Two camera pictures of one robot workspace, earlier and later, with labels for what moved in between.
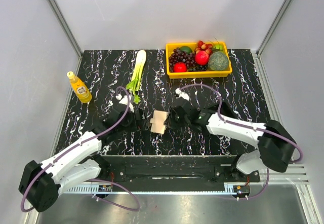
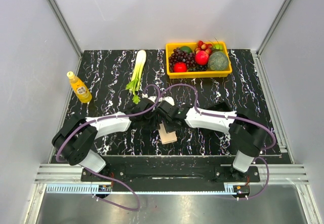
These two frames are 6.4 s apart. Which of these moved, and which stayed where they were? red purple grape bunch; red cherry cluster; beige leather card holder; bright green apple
Moved: beige leather card holder
Stayed: bright green apple; red purple grape bunch; red cherry cluster
